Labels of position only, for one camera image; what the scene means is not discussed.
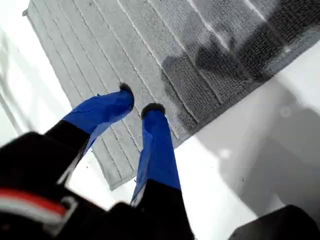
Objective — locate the grey striped towel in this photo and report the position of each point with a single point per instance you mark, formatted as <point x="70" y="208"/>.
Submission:
<point x="100" y="50"/>

